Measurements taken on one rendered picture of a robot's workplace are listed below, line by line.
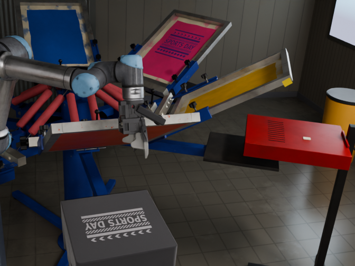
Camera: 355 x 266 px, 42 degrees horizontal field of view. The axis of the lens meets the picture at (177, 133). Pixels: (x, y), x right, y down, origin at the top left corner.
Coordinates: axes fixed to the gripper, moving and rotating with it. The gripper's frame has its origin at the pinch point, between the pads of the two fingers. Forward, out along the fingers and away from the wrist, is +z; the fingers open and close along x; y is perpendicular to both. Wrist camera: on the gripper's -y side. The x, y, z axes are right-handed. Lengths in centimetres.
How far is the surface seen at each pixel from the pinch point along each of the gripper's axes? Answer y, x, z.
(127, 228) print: -4, -44, 43
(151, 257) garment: -10, -28, 52
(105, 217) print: 4, -55, 40
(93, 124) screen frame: 13.9, -14.8, -10.3
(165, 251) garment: -16, -27, 50
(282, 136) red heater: -112, -83, 15
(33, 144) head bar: 32, -94, 8
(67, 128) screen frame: 23.4, -14.6, -9.7
